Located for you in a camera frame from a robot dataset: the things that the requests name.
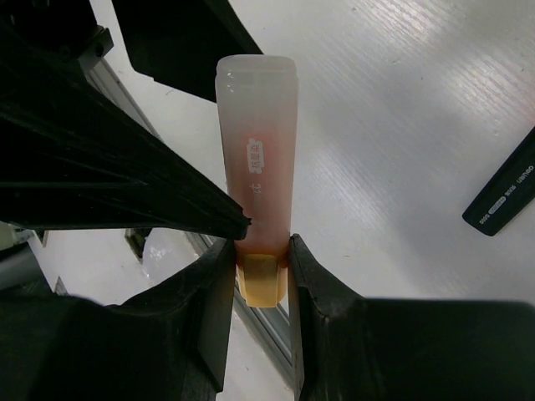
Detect orange capped black highlighter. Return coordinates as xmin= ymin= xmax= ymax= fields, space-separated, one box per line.
xmin=461 ymin=129 xmax=535 ymax=236

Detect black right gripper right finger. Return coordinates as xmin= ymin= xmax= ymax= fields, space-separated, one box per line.
xmin=288 ymin=234 xmax=418 ymax=400

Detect aluminium table frame rail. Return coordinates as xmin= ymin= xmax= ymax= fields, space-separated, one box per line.
xmin=89 ymin=46 xmax=231 ymax=256

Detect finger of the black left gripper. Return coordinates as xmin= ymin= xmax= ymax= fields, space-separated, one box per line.
xmin=112 ymin=0 xmax=262 ymax=102
xmin=1 ymin=18 xmax=250 ymax=240

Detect pink orange highlighter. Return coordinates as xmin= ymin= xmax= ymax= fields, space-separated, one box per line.
xmin=215 ymin=55 xmax=298 ymax=308

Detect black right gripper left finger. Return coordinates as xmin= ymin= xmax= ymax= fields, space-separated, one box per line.
xmin=104 ymin=237 xmax=237 ymax=401

